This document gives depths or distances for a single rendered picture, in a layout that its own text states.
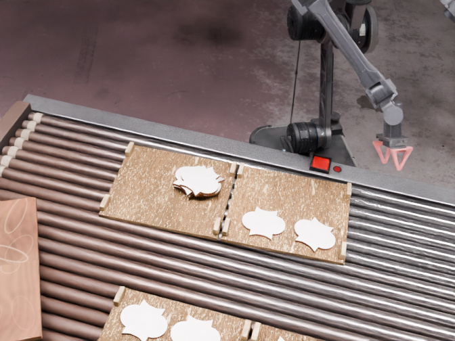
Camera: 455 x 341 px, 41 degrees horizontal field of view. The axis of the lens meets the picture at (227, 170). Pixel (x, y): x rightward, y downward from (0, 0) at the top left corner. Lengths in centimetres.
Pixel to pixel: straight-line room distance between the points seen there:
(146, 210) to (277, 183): 48
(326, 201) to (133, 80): 223
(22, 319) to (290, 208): 94
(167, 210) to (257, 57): 243
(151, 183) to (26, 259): 54
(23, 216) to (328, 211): 101
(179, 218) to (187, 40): 257
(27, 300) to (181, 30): 311
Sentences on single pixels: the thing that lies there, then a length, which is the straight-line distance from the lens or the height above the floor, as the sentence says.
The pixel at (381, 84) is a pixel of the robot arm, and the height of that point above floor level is 141.
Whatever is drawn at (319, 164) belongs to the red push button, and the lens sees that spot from 230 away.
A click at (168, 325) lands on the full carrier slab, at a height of 94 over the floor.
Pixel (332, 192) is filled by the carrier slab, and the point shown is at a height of 94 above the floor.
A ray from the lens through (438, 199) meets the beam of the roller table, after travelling 234.
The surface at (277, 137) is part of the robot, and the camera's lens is 339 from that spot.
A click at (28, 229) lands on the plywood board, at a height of 104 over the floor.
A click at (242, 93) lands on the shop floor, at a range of 403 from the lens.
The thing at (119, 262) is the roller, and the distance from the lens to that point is 199.
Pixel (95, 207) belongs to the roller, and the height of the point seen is 91.
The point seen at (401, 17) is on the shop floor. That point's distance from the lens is 509.
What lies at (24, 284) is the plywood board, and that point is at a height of 104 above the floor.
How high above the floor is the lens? 254
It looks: 46 degrees down
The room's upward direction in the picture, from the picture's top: 5 degrees clockwise
